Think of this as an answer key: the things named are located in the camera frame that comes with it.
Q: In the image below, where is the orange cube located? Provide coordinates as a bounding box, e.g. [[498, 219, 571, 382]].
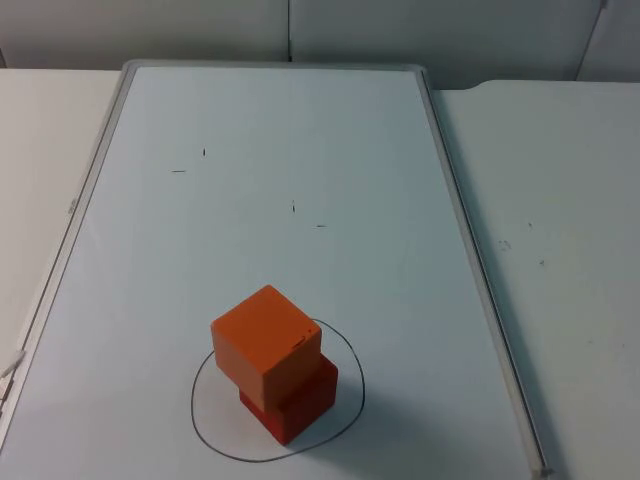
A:
[[209, 284, 322, 413]]

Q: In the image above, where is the red cube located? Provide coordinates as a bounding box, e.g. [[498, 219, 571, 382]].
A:
[[238, 352, 339, 446]]

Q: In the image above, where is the grey-framed whiteboard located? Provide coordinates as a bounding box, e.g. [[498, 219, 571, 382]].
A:
[[0, 59, 555, 480]]

